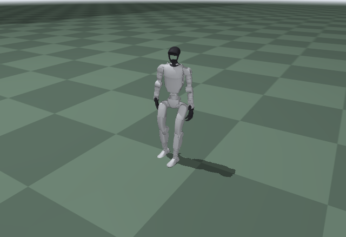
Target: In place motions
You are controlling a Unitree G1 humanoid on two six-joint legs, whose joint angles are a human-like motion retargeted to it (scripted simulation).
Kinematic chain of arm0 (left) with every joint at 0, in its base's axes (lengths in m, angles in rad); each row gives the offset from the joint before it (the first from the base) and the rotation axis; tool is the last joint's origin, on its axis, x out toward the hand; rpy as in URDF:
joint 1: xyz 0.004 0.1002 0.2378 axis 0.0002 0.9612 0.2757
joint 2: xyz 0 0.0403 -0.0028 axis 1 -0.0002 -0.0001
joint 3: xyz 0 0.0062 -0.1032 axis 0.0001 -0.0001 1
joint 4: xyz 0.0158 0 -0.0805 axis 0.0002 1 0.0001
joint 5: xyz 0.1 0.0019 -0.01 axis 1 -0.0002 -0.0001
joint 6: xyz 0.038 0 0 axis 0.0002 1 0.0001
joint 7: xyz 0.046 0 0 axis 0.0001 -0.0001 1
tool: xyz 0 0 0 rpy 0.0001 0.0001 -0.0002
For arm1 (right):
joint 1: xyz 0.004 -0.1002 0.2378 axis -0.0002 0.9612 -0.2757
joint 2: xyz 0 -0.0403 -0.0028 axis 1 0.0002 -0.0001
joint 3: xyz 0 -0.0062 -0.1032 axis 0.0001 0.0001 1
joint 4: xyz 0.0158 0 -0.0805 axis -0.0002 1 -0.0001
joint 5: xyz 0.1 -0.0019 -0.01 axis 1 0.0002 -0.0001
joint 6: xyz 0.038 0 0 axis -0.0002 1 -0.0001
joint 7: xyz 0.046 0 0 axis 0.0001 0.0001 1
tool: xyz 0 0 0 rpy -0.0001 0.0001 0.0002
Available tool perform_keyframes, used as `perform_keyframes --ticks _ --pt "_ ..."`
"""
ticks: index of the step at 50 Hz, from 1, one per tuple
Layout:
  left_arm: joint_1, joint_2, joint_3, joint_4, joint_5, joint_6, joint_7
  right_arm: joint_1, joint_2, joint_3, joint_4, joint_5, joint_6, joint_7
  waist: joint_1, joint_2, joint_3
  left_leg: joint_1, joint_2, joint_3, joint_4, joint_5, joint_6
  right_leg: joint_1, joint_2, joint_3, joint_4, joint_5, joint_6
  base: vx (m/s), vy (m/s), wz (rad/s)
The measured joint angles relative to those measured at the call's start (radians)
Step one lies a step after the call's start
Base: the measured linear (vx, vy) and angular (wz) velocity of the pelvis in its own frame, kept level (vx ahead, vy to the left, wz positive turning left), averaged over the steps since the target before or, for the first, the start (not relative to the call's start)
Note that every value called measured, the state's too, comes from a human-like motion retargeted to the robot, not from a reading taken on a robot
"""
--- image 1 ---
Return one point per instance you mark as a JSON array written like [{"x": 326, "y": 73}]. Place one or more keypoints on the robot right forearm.
[{"x": 156, "y": 92}]

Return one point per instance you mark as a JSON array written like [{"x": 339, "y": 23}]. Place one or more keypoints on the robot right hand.
[{"x": 156, "y": 102}]

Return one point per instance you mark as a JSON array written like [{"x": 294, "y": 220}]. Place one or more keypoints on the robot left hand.
[{"x": 190, "y": 114}]

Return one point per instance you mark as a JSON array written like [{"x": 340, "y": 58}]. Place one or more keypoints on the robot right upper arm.
[{"x": 159, "y": 75}]

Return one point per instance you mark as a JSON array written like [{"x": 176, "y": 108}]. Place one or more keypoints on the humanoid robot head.
[{"x": 176, "y": 52}]

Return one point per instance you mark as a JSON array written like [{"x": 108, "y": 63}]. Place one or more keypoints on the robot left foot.
[{"x": 172, "y": 162}]

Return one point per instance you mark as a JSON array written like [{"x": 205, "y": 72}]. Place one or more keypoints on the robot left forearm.
[{"x": 190, "y": 98}]

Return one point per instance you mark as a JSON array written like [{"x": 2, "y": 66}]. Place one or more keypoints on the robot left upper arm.
[{"x": 188, "y": 73}]

